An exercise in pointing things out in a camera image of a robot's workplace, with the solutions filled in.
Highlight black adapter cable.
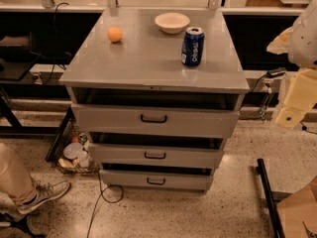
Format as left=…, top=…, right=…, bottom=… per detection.
left=299, top=121, right=317, bottom=136

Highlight grey top drawer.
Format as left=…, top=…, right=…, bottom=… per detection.
left=71, top=104, right=239, bottom=138

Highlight black power adapter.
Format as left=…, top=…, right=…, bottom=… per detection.
left=266, top=67, right=286, bottom=78

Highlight black floor cable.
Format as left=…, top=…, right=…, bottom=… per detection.
left=86, top=172, right=125, bottom=238

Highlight grey drawer cabinet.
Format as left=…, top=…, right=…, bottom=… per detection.
left=60, top=8, right=249, bottom=177

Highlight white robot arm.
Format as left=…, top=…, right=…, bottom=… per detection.
left=266, top=0, right=317, bottom=128

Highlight black table leg frame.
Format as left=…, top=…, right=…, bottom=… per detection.
left=0, top=84, right=73, bottom=162

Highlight cardboard box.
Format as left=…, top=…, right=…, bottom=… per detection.
left=277, top=177, right=317, bottom=238

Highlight black wall cable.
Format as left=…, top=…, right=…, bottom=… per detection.
left=29, top=2, right=75, bottom=85

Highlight grey drawer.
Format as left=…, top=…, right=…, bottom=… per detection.
left=88, top=143, right=224, bottom=169
left=99, top=170, right=213, bottom=191
left=71, top=104, right=239, bottom=138

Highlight grey sneaker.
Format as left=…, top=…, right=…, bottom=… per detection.
left=18, top=180, right=70, bottom=215

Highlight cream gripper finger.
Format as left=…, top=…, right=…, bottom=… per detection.
left=274, top=107, right=304, bottom=128

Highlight orange fruit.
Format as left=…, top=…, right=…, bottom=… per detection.
left=107, top=27, right=123, bottom=43

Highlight wire basket of items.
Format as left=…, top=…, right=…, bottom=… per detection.
left=56, top=122, right=99, bottom=175

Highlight white bowl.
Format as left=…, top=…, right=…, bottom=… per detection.
left=155, top=13, right=190, bottom=35

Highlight blue Pepsi can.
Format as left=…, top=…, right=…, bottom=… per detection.
left=181, top=27, right=205, bottom=67

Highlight person's leg beige trousers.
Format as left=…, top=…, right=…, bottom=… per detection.
left=0, top=143, right=37, bottom=206

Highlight grey bottom drawer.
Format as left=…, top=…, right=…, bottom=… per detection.
left=99, top=170, right=213, bottom=191

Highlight black metal bar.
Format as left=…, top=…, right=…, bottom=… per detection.
left=256, top=159, right=285, bottom=238

